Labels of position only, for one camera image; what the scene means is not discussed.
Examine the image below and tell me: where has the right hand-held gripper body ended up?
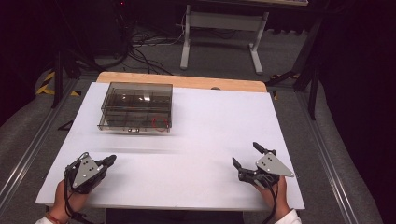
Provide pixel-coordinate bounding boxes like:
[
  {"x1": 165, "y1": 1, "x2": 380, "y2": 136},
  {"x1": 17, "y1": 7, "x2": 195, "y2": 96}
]
[{"x1": 238, "y1": 151, "x2": 295, "y2": 189}]

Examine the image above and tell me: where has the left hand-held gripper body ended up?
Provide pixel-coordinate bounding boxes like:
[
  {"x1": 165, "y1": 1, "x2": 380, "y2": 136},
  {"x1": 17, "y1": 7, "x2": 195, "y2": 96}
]
[{"x1": 64, "y1": 151, "x2": 107, "y2": 195}]

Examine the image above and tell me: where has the red thin bracelet ring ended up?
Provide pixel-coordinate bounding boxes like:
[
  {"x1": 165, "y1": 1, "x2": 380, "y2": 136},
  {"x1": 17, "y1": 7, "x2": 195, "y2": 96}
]
[{"x1": 151, "y1": 116, "x2": 170, "y2": 133}]

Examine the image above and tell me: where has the smoky clear drawer organizer box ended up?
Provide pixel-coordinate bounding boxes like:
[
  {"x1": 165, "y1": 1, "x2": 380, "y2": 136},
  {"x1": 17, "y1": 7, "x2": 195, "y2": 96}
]
[{"x1": 100, "y1": 81, "x2": 174, "y2": 129}]

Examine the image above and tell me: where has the person's right hand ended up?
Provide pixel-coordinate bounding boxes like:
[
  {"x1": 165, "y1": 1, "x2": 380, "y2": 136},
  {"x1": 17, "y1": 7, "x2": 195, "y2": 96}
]
[{"x1": 253, "y1": 175, "x2": 292, "y2": 221}]

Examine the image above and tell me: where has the person's left hand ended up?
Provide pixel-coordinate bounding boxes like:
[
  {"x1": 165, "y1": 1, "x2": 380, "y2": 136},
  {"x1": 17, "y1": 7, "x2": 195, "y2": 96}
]
[{"x1": 46, "y1": 179, "x2": 94, "y2": 223}]

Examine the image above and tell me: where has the white board sheet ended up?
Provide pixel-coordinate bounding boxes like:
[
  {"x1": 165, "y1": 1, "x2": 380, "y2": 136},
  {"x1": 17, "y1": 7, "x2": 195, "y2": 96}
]
[{"x1": 35, "y1": 81, "x2": 306, "y2": 212}]

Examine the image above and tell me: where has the person's right white sleeve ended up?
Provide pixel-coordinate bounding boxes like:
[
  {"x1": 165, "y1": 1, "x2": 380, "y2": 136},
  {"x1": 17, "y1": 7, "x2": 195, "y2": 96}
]
[{"x1": 274, "y1": 208, "x2": 304, "y2": 224}]

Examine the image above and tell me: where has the person's dark clothing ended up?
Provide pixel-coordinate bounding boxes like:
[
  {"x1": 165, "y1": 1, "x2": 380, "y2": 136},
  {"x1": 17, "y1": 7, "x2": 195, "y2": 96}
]
[{"x1": 105, "y1": 208, "x2": 246, "y2": 224}]

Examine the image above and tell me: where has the black metal stand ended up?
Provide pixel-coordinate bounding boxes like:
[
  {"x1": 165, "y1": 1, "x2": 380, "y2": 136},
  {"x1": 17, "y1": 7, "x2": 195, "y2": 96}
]
[
  {"x1": 50, "y1": 0, "x2": 106, "y2": 110},
  {"x1": 265, "y1": 8, "x2": 326, "y2": 121}
]

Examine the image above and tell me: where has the yellow black floor tape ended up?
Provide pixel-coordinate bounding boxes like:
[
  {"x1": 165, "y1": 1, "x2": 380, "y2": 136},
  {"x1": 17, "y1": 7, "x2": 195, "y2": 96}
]
[{"x1": 35, "y1": 70, "x2": 82, "y2": 98}]

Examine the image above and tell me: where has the wooden table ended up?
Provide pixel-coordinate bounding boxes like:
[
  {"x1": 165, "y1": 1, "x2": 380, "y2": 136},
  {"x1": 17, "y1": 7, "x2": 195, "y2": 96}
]
[{"x1": 96, "y1": 71, "x2": 268, "y2": 93}]

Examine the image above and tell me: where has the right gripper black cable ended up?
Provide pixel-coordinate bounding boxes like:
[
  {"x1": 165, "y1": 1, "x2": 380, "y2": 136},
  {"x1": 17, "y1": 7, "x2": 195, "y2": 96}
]
[{"x1": 263, "y1": 178, "x2": 280, "y2": 224}]

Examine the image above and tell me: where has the grey metal floor rail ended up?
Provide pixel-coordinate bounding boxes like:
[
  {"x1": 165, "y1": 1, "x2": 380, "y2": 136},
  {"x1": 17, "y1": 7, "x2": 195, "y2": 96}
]
[
  {"x1": 295, "y1": 91, "x2": 360, "y2": 224},
  {"x1": 0, "y1": 78, "x2": 79, "y2": 207}
]

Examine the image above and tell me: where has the red beaded wrist bracelet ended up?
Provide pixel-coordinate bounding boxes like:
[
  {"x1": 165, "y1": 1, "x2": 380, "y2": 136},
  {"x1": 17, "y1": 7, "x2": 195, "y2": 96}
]
[{"x1": 45, "y1": 212, "x2": 64, "y2": 224}]

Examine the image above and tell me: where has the bundle of black floor cables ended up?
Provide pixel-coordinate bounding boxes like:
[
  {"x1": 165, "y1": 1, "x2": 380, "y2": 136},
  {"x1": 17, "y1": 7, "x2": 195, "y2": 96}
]
[{"x1": 116, "y1": 21, "x2": 188, "y2": 77}]

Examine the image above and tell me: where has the white metal desk frame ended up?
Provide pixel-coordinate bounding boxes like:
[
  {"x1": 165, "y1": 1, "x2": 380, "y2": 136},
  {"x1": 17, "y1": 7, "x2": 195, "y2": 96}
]
[{"x1": 179, "y1": 3, "x2": 271, "y2": 76}]

